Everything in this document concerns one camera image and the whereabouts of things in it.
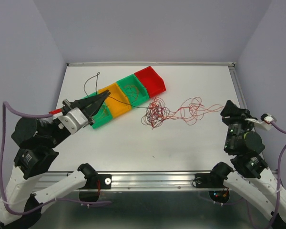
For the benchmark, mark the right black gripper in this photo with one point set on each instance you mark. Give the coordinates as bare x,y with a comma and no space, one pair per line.
236,113

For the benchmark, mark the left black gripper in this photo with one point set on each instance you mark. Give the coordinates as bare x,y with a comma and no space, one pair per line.
98,99

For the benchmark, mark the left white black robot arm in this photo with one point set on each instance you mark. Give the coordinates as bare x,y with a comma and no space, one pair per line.
37,136

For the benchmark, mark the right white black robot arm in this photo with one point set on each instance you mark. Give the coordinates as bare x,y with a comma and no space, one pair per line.
249,175

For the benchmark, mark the leftmost green bin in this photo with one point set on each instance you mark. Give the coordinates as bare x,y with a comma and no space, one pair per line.
103,116

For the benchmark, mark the green bin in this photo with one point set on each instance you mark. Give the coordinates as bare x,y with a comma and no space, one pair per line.
103,116
134,90

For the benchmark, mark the yellow bin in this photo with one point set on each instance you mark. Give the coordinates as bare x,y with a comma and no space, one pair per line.
117,101

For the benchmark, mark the red bin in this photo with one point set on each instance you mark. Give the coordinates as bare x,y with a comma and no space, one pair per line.
151,80

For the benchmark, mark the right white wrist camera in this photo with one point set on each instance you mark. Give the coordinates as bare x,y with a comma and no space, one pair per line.
265,122

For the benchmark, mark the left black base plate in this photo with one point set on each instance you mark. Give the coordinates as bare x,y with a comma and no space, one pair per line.
101,181

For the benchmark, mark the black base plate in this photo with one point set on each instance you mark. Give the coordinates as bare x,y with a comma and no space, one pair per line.
207,180
101,181

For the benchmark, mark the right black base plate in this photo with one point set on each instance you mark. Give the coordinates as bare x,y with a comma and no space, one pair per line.
207,180

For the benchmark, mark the aluminium front rail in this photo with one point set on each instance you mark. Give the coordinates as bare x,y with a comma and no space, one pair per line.
134,181

